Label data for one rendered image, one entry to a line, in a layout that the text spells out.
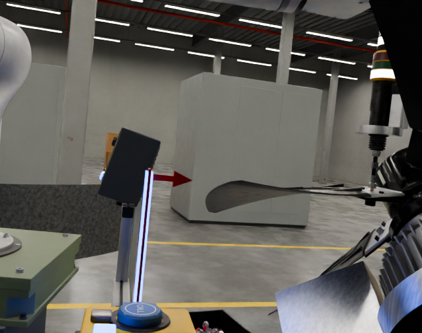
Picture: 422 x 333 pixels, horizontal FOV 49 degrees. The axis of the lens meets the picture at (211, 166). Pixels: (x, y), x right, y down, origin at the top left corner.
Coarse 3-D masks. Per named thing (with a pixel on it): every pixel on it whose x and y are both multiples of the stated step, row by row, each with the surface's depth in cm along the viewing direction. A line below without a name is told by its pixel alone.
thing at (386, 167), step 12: (396, 156) 75; (384, 168) 76; (396, 168) 74; (408, 168) 72; (420, 168) 71; (396, 180) 73; (408, 180) 71; (420, 180) 70; (408, 192) 71; (420, 192) 70; (384, 204) 76; (396, 204) 73; (408, 204) 68; (420, 204) 66; (396, 216) 69; (408, 216) 67; (396, 228) 69
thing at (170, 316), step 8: (88, 312) 42; (112, 312) 42; (168, 312) 44; (176, 312) 44; (184, 312) 45; (88, 320) 40; (112, 320) 40; (168, 320) 42; (176, 320) 42; (184, 320) 42; (88, 328) 39; (120, 328) 39; (128, 328) 39; (136, 328) 39; (144, 328) 39; (152, 328) 40; (160, 328) 40; (168, 328) 40; (176, 328) 40; (184, 328) 41; (192, 328) 41
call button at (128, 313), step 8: (128, 304) 42; (136, 304) 43; (144, 304) 43; (152, 304) 43; (120, 312) 41; (128, 312) 40; (136, 312) 41; (144, 312) 41; (152, 312) 41; (160, 312) 41; (120, 320) 40; (128, 320) 40; (136, 320) 40; (144, 320) 40; (152, 320) 40; (160, 320) 41
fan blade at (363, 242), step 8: (368, 232) 84; (360, 240) 86; (368, 240) 82; (352, 248) 86; (360, 248) 79; (344, 256) 85; (352, 256) 81; (360, 256) 78; (336, 264) 85; (344, 264) 80; (328, 272) 85; (272, 312) 86
